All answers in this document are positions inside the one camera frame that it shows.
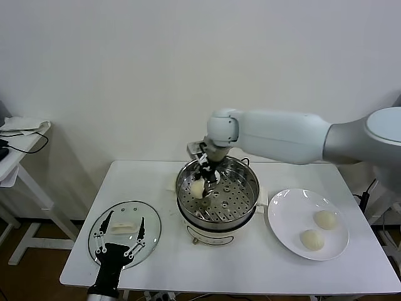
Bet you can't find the black power adapter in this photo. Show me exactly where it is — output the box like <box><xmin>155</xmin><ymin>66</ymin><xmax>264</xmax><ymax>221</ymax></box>
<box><xmin>352</xmin><ymin>191</ymin><xmax>371</xmax><ymax>217</ymax></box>

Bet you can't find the thin black cable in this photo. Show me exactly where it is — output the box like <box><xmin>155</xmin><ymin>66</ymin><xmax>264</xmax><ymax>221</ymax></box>
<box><xmin>0</xmin><ymin>130</ymin><xmax>50</xmax><ymax>155</ymax></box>

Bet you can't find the white power strip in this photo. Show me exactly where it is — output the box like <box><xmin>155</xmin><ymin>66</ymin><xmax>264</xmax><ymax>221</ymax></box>
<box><xmin>142</xmin><ymin>290</ymin><xmax>176</xmax><ymax>301</ymax></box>

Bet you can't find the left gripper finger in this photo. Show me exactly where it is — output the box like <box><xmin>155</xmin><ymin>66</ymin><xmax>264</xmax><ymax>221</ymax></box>
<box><xmin>90</xmin><ymin>211</ymin><xmax>114</xmax><ymax>254</ymax></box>
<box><xmin>123</xmin><ymin>216</ymin><xmax>147</xmax><ymax>260</ymax></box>

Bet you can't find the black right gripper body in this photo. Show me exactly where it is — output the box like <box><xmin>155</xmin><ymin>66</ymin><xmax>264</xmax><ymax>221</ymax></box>
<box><xmin>199</xmin><ymin>159</ymin><xmax>221</xmax><ymax>182</ymax></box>

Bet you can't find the white electric cooker base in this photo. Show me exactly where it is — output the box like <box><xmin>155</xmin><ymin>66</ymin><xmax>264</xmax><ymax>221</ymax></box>
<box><xmin>165</xmin><ymin>183</ymin><xmax>269</xmax><ymax>247</ymax></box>

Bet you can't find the stainless steel steamer basket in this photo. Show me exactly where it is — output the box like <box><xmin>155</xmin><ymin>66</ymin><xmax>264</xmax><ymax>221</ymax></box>
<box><xmin>174</xmin><ymin>153</ymin><xmax>261</xmax><ymax>227</ymax></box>

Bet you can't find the white crumpled cloth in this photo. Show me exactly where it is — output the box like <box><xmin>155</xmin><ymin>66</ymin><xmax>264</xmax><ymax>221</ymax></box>
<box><xmin>0</xmin><ymin>116</ymin><xmax>53</xmax><ymax>136</ymax></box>

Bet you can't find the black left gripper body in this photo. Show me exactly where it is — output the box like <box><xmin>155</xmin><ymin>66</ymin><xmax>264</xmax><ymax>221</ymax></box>
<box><xmin>93</xmin><ymin>241</ymin><xmax>140</xmax><ymax>289</ymax></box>

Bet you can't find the glass lid with white handle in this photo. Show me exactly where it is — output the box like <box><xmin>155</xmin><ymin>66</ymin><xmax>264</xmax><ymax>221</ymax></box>
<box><xmin>88</xmin><ymin>200</ymin><xmax>162</xmax><ymax>270</ymax></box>

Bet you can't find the white side table with cloth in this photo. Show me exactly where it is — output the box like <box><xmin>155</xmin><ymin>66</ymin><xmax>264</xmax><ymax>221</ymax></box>
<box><xmin>0</xmin><ymin>120</ymin><xmax>81</xmax><ymax>267</ymax></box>

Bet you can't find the white steamed baozi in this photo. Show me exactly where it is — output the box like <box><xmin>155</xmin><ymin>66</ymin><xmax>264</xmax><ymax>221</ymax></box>
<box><xmin>191</xmin><ymin>180</ymin><xmax>207</xmax><ymax>199</ymax></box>
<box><xmin>314</xmin><ymin>209</ymin><xmax>339</xmax><ymax>230</ymax></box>
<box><xmin>299</xmin><ymin>229</ymin><xmax>326</xmax><ymax>251</ymax></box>

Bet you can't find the white round plate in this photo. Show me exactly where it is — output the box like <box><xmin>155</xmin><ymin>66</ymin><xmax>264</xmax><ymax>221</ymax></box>
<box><xmin>267</xmin><ymin>187</ymin><xmax>350</xmax><ymax>261</ymax></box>

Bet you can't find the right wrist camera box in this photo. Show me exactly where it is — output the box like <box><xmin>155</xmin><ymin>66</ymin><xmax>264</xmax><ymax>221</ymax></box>
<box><xmin>187</xmin><ymin>141</ymin><xmax>208</xmax><ymax>158</ymax></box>

